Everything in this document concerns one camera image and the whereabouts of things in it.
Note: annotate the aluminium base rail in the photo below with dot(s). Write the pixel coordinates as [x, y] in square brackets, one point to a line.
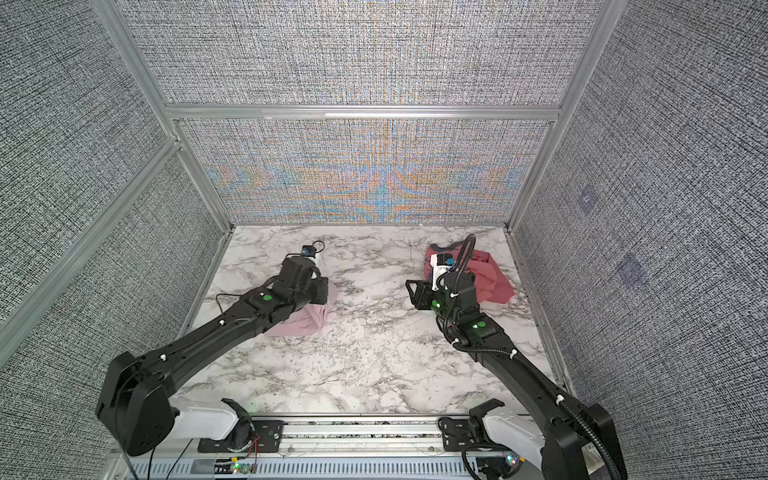
[382, 446]

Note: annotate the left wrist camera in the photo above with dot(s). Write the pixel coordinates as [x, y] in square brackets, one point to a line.
[314, 252]

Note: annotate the dark pink shirt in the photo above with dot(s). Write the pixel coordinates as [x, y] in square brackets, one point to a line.
[491, 283]

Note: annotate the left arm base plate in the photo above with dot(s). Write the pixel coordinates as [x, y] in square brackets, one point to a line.
[257, 436]

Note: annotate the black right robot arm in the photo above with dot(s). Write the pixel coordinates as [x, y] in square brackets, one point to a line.
[566, 424]

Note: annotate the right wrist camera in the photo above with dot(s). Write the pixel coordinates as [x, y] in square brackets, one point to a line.
[441, 263]

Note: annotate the aluminium corner frame post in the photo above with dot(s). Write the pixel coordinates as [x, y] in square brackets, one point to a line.
[601, 32]

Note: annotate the light pink cloth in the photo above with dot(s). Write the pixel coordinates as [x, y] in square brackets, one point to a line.
[311, 319]

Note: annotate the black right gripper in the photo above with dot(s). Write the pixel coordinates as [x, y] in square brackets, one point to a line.
[421, 297]

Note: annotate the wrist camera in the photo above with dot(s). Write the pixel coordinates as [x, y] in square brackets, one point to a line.
[314, 252]
[441, 263]

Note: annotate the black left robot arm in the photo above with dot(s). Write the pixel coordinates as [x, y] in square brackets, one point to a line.
[134, 401]

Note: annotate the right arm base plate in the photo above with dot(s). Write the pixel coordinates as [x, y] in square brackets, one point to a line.
[458, 433]

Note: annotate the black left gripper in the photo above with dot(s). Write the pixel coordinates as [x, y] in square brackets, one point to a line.
[321, 283]

